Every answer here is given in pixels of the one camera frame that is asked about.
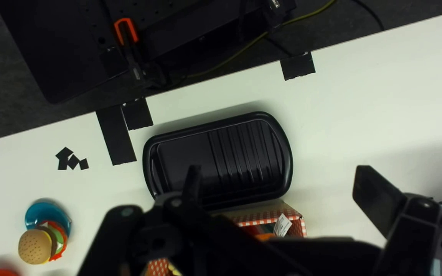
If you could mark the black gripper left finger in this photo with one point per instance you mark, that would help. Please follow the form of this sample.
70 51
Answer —
144 240

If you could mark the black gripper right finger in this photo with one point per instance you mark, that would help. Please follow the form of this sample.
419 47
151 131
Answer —
409 231

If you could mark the black plastic tray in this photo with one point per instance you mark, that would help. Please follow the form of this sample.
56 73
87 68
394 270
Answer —
179 154

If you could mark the long black tape strip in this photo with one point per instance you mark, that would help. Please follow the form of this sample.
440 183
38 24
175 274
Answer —
115 136

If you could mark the toy burger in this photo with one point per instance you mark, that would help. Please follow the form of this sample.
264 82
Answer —
35 247

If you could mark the small black tape scraps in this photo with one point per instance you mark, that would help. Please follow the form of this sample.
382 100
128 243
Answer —
67 160

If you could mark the short black tape strip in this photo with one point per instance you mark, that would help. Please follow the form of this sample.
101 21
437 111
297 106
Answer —
297 67
138 114

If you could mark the red round toy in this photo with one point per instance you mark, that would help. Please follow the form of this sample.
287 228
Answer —
0 272

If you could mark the black stand base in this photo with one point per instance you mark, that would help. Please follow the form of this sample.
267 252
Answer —
67 51

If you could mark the orange clamp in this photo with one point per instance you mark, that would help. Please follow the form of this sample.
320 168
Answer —
125 21

